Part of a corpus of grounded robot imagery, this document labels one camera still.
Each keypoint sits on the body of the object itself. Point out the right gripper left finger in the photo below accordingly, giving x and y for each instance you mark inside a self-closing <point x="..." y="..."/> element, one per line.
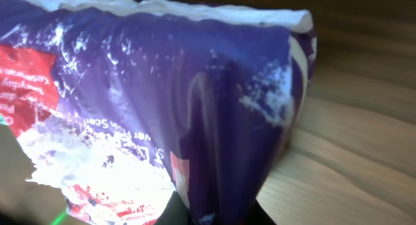
<point x="175" y="212"/>

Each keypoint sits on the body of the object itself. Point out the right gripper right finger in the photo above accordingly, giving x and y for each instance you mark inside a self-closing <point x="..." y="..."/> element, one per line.
<point x="258" y="216"/>

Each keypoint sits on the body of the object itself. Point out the red purple snack bag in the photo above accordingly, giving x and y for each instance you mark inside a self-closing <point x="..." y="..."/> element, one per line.
<point x="120" y="103"/>

